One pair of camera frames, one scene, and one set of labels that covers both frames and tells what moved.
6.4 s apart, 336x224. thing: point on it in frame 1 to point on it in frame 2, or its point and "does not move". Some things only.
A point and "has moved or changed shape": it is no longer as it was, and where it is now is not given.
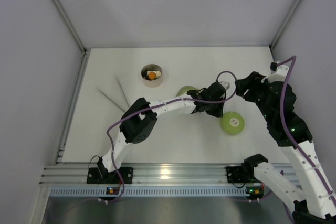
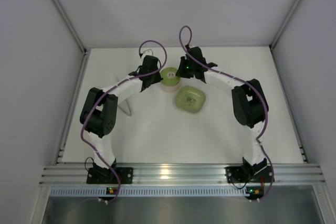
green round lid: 232,123 to 169,78
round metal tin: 151,75 has moved or changed shape
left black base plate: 94,176 does not move
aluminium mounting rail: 156,174 does not move
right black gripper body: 247,87 to 185,71
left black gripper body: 214,111 to 155,77
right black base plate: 235,174 does not move
